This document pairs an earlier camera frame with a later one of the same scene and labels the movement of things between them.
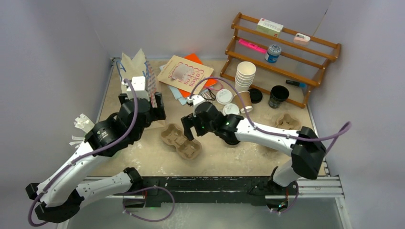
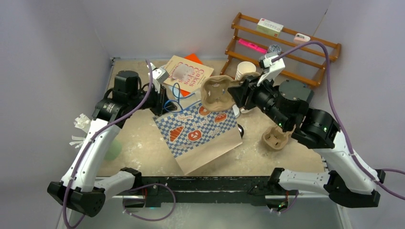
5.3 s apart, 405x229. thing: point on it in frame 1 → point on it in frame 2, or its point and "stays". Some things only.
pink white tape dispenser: (301, 38) stays
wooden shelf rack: (276, 60) stays
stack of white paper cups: (245, 74) stays
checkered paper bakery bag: (139, 66) → (196, 135)
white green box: (269, 27) stays
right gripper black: (188, 122) → (249, 88)
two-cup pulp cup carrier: (173, 134) → (215, 95)
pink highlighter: (252, 46) stays
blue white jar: (272, 54) stays
